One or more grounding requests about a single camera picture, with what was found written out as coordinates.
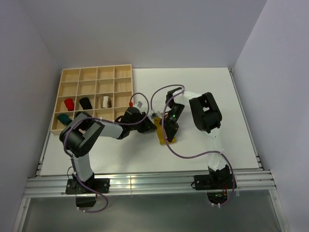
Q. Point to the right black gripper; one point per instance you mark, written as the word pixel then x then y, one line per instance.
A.
pixel 170 128

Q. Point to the red rolled sock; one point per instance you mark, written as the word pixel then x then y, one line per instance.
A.
pixel 69 104

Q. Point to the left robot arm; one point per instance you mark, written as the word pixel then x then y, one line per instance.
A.
pixel 81 134

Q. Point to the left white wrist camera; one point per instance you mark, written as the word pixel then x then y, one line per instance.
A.
pixel 138 104

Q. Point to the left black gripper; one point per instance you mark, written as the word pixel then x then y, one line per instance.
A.
pixel 147 126

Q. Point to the teal rolled sock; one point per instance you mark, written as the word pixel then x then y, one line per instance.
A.
pixel 64 119

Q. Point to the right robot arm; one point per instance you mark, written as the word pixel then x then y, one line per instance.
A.
pixel 207 118

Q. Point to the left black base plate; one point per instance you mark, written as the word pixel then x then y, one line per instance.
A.
pixel 100 185

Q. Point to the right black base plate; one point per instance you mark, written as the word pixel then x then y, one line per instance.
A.
pixel 213 182

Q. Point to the wooden compartment tray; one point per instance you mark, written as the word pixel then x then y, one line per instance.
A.
pixel 94 82

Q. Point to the yellow cartoon sock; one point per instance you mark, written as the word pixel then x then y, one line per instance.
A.
pixel 159 130

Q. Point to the aluminium front rail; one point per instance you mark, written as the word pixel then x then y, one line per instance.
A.
pixel 140 184

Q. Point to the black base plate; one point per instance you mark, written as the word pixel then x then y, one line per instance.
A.
pixel 213 182
pixel 100 185

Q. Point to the black rolled sock upper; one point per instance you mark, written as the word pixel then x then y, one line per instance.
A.
pixel 85 103

